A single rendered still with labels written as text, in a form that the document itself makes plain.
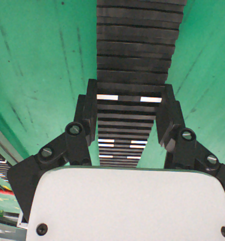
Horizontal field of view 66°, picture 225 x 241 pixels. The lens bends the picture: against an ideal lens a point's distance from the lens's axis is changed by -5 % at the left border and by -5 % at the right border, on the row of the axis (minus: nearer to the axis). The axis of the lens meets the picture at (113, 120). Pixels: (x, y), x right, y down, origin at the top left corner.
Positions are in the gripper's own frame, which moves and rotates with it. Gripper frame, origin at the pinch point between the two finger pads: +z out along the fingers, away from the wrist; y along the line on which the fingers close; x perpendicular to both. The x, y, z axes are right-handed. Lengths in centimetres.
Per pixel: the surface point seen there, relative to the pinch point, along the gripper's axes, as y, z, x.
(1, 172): -19.9, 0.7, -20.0
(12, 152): -16.9, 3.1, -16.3
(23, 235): -411, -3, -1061
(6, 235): -500, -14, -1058
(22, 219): -36, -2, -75
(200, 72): 6.4, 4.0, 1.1
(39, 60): -7.8, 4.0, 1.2
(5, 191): -32, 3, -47
